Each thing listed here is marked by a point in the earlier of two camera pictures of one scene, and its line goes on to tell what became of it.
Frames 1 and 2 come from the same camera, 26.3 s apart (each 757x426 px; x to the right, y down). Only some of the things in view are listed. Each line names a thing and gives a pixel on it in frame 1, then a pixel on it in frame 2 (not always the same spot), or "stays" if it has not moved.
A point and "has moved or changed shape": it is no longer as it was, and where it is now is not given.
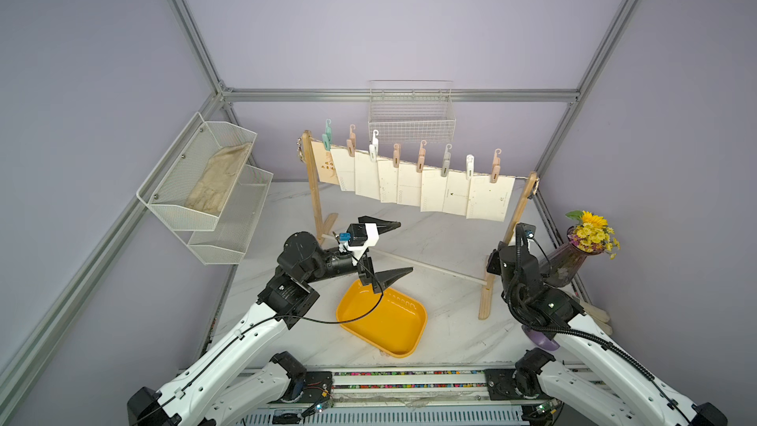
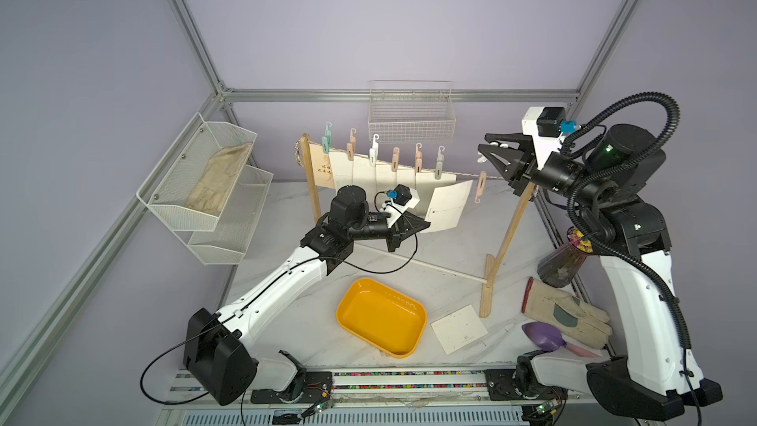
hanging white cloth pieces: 344,168 stays
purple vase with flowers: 589,235 stays
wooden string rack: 323,223 stays
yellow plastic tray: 395,327 stays
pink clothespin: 496,169 has moved or changed shape
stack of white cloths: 487,200 -> 459,329
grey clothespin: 446,161 has moved or changed shape
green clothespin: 327,136 stays
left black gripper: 380,280 -> 397,230
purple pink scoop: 540,339 stays
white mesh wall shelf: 204,188 stays
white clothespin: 469,166 -> 483,159
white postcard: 456,191 has moved or changed shape
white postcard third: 367,180 stays
